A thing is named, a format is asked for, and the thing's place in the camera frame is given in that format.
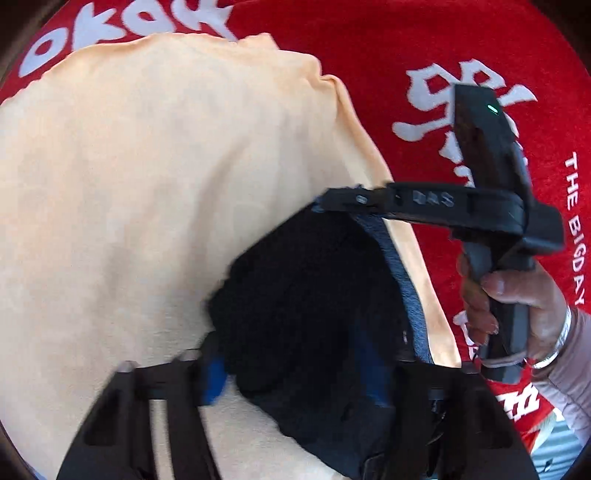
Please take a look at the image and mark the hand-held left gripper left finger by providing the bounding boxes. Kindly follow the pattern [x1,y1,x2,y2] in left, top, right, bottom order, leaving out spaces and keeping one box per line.
[55,332,227,480]

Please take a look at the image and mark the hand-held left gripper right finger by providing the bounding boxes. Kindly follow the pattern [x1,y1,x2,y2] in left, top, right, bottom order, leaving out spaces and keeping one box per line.
[355,337,541,480]

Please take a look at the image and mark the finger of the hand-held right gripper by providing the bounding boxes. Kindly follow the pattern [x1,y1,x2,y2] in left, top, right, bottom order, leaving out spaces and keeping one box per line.
[311,182,527,234]

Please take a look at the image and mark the black pants with blue stripes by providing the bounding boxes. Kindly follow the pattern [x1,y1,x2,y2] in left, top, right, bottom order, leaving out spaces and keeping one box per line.
[205,210,437,480]

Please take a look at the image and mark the person's right forearm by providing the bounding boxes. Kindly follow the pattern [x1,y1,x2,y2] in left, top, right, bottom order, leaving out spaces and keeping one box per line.
[531,311,591,425]

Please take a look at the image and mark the person's right hand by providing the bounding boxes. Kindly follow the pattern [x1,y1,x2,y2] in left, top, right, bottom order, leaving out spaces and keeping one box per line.
[456,254,571,365]

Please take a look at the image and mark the red printed blanket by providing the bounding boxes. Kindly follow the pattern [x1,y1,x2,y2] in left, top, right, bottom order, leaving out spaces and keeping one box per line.
[0,0,591,462]

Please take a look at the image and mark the peach blanket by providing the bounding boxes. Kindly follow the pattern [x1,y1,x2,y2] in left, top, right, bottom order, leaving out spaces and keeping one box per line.
[0,34,462,480]

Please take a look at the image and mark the silver bracelet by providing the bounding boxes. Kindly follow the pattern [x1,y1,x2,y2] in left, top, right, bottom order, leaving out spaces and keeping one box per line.
[531,305,574,370]

